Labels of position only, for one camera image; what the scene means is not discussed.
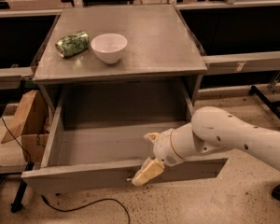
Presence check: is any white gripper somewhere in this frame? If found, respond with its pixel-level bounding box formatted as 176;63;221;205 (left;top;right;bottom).
132;129;184;187

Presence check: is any white ceramic bowl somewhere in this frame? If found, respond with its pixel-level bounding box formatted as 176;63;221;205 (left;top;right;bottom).
91;34;128;63

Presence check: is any brown cardboard box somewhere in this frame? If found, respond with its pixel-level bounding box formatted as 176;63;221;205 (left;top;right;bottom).
1;90;49;163

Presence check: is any black stand leg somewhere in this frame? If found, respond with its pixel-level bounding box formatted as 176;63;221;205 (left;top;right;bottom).
10;179;27;213

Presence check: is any grey left side rail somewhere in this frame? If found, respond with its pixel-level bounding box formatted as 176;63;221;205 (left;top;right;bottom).
0;67;34;90

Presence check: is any black right stand base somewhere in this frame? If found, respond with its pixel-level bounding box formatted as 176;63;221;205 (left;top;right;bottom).
249;86;280;119

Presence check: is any green crushed soda can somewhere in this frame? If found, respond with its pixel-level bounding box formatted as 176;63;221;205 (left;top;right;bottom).
55;31;90;58

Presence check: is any grey top drawer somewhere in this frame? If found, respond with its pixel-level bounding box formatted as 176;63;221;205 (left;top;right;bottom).
21;83;229;196

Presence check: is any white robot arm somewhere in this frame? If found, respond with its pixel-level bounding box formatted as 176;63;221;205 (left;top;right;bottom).
132;106;280;186

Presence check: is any grey wooden cabinet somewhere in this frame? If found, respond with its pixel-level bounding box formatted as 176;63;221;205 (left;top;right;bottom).
32;4;209;117

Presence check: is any grey rail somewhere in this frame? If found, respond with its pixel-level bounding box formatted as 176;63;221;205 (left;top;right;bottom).
0;67;34;90
203;51;280;75

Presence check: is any black floor cable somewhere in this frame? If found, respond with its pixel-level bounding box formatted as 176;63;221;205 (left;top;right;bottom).
1;117;132;224

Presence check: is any grey right side rail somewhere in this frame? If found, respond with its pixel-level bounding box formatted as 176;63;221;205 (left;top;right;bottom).
203;51;280;75

